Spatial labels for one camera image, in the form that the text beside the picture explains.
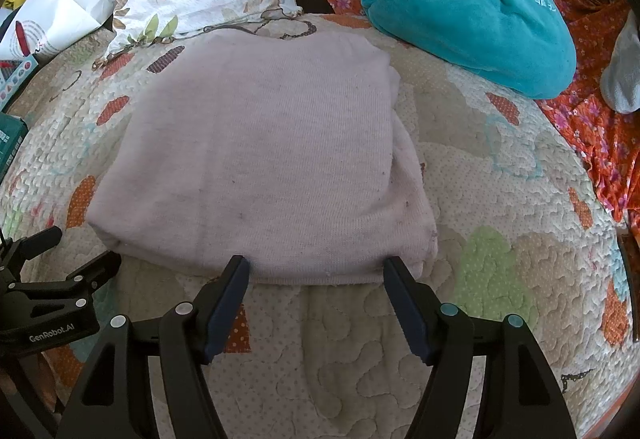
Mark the grey cloth on blanket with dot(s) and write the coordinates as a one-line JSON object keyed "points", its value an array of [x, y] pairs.
{"points": [[620, 81]]}

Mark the quilted heart pattern bedspread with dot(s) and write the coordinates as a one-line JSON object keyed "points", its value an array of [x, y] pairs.
{"points": [[519, 231]]}

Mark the white paper bag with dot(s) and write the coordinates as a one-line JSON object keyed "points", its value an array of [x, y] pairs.
{"points": [[44, 28]]}

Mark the light blue toy box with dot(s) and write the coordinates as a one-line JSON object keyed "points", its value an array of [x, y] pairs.
{"points": [[13, 75]]}

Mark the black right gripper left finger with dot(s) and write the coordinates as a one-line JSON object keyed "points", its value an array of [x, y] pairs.
{"points": [[113, 398]]}

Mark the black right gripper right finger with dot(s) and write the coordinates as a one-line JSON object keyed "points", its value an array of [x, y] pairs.
{"points": [[520, 398]]}

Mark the pale pink knit sweater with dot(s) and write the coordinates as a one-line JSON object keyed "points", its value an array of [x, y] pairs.
{"points": [[289, 153]]}

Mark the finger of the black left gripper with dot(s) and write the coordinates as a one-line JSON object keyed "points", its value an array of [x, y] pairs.
{"points": [[14, 254], [96, 272]]}

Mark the teal cardboard box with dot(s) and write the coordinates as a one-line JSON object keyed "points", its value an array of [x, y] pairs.
{"points": [[13, 130]]}

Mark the teal plush towel bundle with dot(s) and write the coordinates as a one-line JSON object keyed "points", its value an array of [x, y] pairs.
{"points": [[524, 45]]}

